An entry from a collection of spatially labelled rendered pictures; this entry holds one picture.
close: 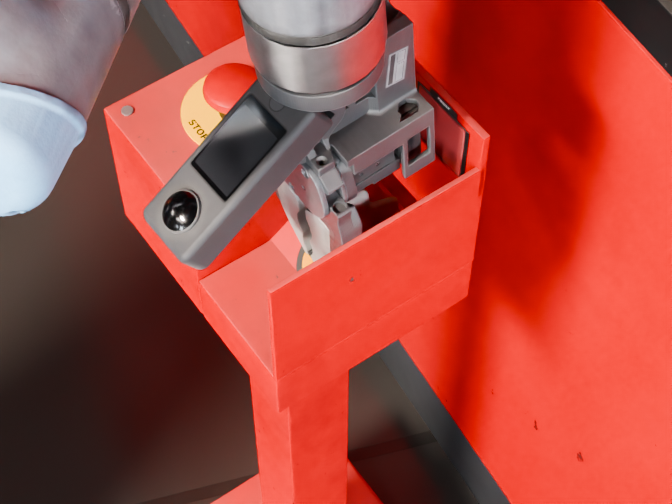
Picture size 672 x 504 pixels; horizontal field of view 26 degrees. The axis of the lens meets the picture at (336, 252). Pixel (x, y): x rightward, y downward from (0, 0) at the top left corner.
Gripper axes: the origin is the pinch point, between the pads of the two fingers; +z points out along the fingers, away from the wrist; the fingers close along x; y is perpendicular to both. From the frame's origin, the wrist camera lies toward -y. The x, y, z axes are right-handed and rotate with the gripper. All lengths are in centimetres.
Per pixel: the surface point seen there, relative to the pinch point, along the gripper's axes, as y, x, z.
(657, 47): 22.9, -5.5, -9.0
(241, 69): 2.1, 10.4, -7.6
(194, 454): -6, 27, 73
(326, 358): -3.0, -4.8, 3.5
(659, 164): 21.9, -8.3, -0.4
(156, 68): 21, 79, 75
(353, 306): -0.5, -4.8, -0.8
